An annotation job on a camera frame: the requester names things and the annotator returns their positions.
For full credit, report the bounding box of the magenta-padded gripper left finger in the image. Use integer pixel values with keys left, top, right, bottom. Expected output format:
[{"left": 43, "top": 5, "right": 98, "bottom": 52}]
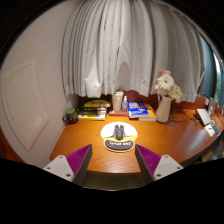
[{"left": 43, "top": 143, "right": 94, "bottom": 187}]

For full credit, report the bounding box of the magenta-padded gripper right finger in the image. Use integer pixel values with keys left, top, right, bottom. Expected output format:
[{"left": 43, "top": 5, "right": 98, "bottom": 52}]
[{"left": 134, "top": 143, "right": 185, "bottom": 185}]

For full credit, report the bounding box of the grey black computer mouse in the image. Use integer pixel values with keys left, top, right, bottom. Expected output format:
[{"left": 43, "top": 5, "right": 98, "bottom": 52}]
[{"left": 112, "top": 124, "right": 127, "bottom": 140}]

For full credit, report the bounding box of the white yellow black mouse pad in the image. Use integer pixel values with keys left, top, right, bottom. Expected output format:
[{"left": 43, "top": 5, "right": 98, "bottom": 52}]
[{"left": 100, "top": 121, "right": 138, "bottom": 153}]

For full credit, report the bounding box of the dark mug green inside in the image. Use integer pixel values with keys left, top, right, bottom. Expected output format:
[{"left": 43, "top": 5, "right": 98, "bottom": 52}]
[{"left": 62, "top": 107, "right": 79, "bottom": 125}]

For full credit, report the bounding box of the white jug vase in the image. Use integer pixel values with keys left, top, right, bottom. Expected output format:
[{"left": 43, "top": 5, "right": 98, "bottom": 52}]
[{"left": 155, "top": 94, "right": 174, "bottom": 124}]

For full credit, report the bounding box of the yellow white book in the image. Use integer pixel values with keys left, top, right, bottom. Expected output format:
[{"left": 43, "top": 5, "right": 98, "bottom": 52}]
[{"left": 78, "top": 112, "right": 107, "bottom": 121}]

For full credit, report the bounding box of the silver laptop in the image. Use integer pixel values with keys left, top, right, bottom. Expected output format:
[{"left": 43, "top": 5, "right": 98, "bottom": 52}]
[{"left": 195, "top": 108, "right": 213, "bottom": 127}]

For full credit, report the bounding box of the blue cover book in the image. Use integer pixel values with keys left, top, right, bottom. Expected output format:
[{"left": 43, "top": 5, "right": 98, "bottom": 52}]
[{"left": 127, "top": 101, "right": 149, "bottom": 119}]

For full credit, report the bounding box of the black yellow cover book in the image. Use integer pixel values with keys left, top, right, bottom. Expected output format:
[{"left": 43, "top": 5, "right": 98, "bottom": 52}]
[{"left": 78, "top": 98, "right": 112, "bottom": 109}]

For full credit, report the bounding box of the red book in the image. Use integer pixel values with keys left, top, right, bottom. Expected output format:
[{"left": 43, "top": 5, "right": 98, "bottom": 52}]
[{"left": 108, "top": 109, "right": 130, "bottom": 117}]

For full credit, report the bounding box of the small clear spray bottle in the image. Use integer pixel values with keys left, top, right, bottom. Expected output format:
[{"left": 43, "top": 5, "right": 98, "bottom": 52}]
[{"left": 121, "top": 95, "right": 129, "bottom": 113}]

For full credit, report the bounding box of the cream tumbler cup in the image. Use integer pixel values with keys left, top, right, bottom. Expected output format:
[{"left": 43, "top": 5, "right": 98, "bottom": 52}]
[{"left": 111, "top": 89, "right": 125, "bottom": 112}]

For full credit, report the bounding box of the dark glass window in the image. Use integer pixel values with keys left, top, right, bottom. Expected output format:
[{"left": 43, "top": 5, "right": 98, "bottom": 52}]
[{"left": 198, "top": 33, "right": 224, "bottom": 108}]

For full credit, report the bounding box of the white pleated curtain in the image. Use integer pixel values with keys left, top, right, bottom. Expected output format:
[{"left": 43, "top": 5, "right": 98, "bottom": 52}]
[{"left": 61, "top": 0, "right": 207, "bottom": 103}]

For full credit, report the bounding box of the black cable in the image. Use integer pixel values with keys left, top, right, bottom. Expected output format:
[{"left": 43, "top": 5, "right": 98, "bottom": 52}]
[{"left": 171, "top": 109, "right": 188, "bottom": 123}]

